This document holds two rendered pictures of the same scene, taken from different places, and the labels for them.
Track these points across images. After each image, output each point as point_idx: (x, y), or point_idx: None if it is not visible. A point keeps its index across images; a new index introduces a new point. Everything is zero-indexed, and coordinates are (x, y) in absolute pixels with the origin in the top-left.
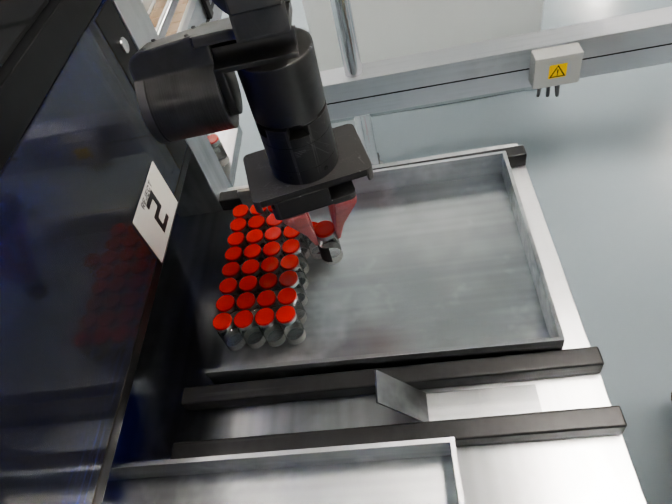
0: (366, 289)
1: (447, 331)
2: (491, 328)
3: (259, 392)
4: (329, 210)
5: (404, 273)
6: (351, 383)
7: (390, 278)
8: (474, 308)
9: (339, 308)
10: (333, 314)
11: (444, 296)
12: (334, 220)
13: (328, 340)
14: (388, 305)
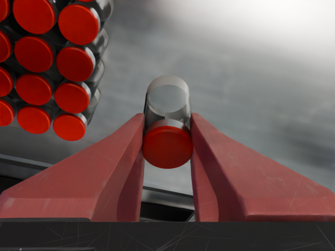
0: (205, 57)
1: (271, 148)
2: (316, 160)
3: (37, 167)
4: (196, 137)
5: (272, 51)
6: (144, 187)
7: (248, 52)
8: (319, 134)
9: (155, 73)
10: (144, 79)
11: (299, 107)
12: (196, 210)
13: (129, 113)
14: (224, 94)
